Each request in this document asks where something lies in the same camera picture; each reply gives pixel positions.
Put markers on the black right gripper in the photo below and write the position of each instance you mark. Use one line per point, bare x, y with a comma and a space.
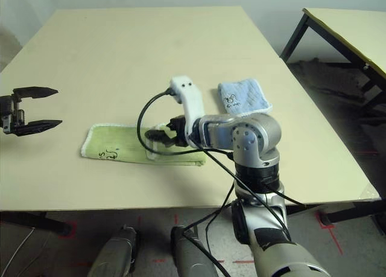
178, 132

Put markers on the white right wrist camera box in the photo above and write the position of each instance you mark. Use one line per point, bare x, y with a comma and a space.
190, 102

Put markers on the green towel with white trim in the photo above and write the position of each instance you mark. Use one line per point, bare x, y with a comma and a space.
120, 141

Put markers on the beige side table black frame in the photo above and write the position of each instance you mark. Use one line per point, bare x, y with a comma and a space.
346, 26

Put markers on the black table leg base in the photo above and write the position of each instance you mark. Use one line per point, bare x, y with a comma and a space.
353, 213
45, 224

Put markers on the folded light blue towel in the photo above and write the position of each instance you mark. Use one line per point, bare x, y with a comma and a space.
247, 93

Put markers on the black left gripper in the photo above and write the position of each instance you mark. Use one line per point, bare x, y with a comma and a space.
10, 114

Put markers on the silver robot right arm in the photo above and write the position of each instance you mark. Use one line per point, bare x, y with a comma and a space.
256, 138

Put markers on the grey robot left leg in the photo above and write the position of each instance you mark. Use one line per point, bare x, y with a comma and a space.
116, 253

